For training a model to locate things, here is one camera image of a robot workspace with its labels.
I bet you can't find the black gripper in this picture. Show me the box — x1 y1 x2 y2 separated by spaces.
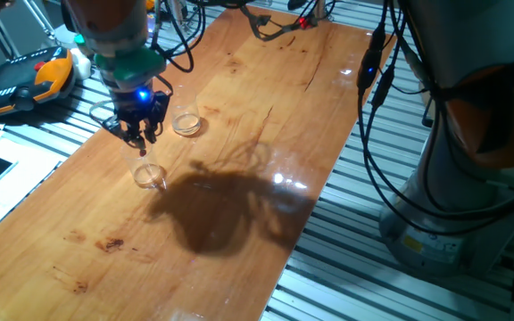
103 79 171 151

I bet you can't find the upright stand pole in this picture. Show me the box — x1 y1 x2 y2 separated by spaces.
308 0 335 22

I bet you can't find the orange black teach pendant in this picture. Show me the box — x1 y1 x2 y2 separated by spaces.
0 45 78 119

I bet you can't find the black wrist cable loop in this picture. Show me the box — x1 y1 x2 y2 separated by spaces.
149 0 207 74

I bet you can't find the green wrist adapter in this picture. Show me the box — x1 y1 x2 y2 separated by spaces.
94 46 168 93

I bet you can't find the clear glass beaker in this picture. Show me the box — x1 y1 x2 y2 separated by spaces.
168 86 203 137
120 140 168 191

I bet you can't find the wooden board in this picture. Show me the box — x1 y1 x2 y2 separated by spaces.
0 2 396 321

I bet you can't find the thin metal tripod leg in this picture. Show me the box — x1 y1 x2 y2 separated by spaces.
21 0 58 40

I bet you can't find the glass dropper with red bulb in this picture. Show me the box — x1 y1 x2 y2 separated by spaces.
138 148 156 179

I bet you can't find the white printed paper sheet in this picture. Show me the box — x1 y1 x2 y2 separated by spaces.
0 137 64 246

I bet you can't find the black cable with lit plug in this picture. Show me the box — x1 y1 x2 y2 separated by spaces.
355 0 514 235

